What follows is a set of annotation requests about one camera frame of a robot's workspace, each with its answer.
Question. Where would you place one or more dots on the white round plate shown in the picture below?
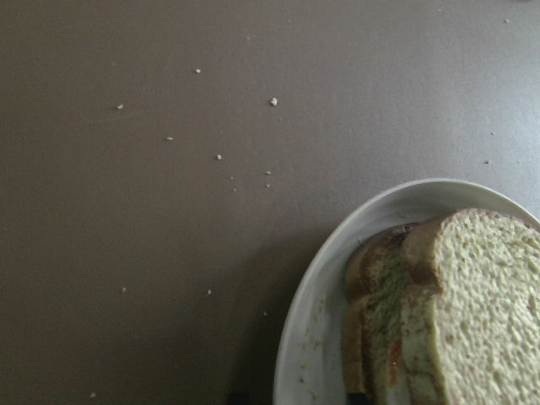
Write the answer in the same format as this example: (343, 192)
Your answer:
(309, 362)

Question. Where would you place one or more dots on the bread slice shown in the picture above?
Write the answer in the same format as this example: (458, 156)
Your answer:
(470, 317)

